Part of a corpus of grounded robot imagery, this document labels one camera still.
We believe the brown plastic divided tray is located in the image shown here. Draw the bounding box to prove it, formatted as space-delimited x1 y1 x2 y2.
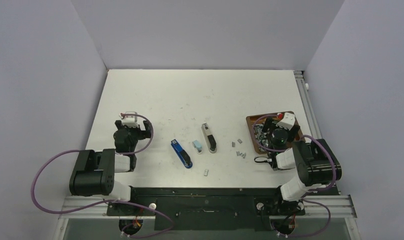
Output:
246 111 302 154

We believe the blue stapler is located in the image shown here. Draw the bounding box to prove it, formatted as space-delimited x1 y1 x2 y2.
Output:
170 139 193 169

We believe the silver black stapler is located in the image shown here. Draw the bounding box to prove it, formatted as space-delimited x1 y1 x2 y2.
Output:
201 123 217 154

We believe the light blue staple box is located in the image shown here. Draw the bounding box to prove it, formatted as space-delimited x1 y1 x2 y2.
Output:
192 140 203 154

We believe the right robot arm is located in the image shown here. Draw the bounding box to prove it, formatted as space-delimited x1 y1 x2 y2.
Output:
261 112 342 214

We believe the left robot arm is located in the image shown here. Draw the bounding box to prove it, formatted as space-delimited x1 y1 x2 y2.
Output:
69 120 153 215

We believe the pile of grey staples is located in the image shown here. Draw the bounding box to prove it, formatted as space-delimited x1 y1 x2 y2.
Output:
253 125 269 147

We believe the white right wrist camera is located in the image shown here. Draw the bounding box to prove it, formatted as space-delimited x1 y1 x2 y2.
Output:
276 112 296 131

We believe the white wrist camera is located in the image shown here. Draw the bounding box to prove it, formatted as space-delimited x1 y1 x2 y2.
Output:
119 111 139 128
276 112 296 131

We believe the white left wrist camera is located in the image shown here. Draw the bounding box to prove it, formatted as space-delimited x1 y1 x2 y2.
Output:
119 111 139 128

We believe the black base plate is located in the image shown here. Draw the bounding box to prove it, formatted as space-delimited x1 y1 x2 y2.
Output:
72 187 340 232

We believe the aluminium frame rail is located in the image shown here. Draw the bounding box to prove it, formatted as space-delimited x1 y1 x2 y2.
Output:
57 70 359 221

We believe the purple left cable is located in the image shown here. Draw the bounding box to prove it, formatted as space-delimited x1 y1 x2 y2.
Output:
30 113 176 239

